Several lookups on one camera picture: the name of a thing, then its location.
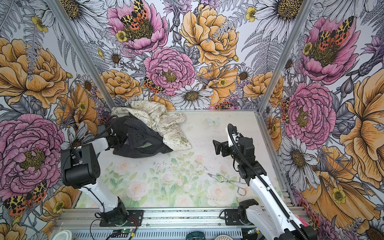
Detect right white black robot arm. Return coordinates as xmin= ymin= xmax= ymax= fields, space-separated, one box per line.
xmin=213 ymin=124 xmax=318 ymax=240

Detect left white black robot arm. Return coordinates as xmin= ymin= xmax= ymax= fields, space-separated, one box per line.
xmin=61 ymin=133 xmax=128 ymax=226

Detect black cloth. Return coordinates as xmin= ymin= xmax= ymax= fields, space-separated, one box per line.
xmin=97 ymin=115 xmax=173 ymax=159

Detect cream patterned cloth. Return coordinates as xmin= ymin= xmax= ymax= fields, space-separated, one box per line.
xmin=112 ymin=101 xmax=192 ymax=151

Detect white round mesh object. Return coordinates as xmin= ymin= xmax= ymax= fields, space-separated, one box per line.
xmin=214 ymin=235 xmax=234 ymax=240

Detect green circuit board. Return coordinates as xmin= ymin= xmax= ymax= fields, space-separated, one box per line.
xmin=112 ymin=229 xmax=136 ymax=238

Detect dark teal round object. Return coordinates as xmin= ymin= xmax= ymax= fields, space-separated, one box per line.
xmin=186 ymin=232 xmax=206 ymax=240

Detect white round lid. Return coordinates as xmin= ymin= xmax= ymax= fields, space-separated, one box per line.
xmin=52 ymin=230 xmax=73 ymax=240

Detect metal wire tongs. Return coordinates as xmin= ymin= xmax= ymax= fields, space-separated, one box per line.
xmin=208 ymin=173 xmax=247 ymax=197

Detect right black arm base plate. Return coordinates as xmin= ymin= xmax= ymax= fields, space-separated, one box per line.
xmin=220 ymin=209 xmax=250 ymax=226

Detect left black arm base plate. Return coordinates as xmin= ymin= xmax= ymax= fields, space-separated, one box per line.
xmin=100 ymin=210 xmax=144 ymax=227

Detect aluminium front rail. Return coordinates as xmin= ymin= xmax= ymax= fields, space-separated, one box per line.
xmin=53 ymin=206 xmax=307 ymax=232

